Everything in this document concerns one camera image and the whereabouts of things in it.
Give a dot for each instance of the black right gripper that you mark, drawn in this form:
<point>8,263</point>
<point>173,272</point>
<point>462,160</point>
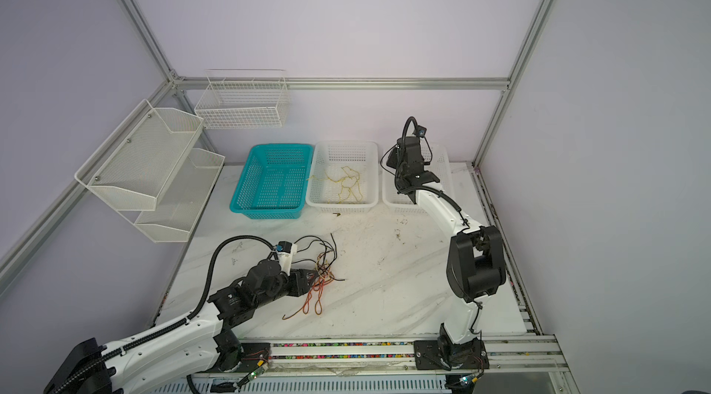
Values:
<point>392,158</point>

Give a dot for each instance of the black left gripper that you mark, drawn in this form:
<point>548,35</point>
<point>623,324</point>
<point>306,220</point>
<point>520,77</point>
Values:
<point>299,285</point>

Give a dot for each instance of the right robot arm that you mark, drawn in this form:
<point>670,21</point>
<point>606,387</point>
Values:
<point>475,266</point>

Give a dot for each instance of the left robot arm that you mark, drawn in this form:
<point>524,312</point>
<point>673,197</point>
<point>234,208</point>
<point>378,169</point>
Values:
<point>201,340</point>

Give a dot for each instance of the white plastic basket middle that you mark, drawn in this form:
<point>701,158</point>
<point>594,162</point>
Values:
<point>344,177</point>

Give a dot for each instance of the teal plastic basket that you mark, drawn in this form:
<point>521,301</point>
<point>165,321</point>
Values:
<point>273,183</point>

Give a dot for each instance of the white mesh lower shelf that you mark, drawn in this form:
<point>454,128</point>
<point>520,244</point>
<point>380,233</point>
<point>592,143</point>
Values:
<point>177,214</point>

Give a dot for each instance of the white mesh shelf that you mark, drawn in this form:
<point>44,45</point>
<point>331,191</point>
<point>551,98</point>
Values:
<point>177,214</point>
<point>133,168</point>

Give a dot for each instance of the white mesh upper shelf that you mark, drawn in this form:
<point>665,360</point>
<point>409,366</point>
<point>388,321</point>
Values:
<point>133,168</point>

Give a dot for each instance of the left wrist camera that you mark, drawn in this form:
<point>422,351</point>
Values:
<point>285,254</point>

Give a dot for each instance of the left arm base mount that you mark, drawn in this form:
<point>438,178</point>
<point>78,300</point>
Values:
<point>240,357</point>

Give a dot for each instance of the white wire wall basket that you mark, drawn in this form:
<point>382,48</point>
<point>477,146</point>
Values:
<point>244,99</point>

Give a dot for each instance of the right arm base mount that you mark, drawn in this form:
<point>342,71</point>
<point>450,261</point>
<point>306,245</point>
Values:
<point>444,354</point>

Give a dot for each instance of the front rail with cables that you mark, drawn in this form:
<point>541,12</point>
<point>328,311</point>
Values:
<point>524,364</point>

